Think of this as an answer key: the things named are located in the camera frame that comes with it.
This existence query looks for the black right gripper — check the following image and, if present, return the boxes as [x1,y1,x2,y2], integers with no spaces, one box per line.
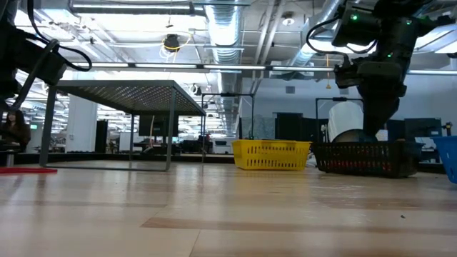
[333,59,408,143]

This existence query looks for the white desk lamp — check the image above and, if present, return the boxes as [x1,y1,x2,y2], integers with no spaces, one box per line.
[327,101,378,143]

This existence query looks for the black plastic basket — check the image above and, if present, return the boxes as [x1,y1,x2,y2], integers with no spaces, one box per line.
[310,140,425,179]

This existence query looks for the black monitor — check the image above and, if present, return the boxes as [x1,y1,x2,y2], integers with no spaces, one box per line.
[138,114,179,138]
[387,117,443,143]

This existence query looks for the blue plastic basket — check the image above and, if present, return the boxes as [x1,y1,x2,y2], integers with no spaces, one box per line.
[430,135,457,185]

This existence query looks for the black cabinet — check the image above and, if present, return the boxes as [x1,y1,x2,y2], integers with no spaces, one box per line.
[274,112,329,143]

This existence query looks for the yellow plastic basket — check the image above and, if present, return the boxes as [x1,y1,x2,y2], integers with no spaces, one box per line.
[231,138,312,171]

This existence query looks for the black ceiling spotlight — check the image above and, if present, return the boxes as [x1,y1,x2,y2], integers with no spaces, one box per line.
[163,34,181,54]

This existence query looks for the long ceiling light strip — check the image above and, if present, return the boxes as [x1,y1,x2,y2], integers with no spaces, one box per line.
[66,61,457,75]

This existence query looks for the grey perforated metal shelf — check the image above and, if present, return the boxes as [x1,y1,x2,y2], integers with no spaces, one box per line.
[39,79,207,171]

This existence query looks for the white pillar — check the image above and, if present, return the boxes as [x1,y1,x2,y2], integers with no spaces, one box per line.
[66,94,99,153]

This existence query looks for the red rubber band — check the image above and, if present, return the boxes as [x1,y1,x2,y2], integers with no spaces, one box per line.
[0,166,59,175]

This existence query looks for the person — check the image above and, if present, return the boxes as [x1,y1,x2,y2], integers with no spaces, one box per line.
[0,109,32,154]

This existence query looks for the black frame stand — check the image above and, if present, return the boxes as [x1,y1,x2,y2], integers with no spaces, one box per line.
[315,96,365,142]
[201,92,255,141]

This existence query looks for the yellow hanging cord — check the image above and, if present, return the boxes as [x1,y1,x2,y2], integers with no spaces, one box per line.
[324,53,331,90]

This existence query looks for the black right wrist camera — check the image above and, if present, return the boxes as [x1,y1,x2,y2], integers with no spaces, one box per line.
[331,2,382,48]

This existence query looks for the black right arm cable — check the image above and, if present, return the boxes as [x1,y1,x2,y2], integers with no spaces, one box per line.
[306,14,379,58]

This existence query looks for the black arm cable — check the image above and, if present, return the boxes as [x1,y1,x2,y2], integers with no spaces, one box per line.
[306,14,379,58]
[26,0,93,72]

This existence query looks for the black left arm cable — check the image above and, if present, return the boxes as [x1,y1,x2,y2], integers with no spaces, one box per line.
[26,0,93,72]

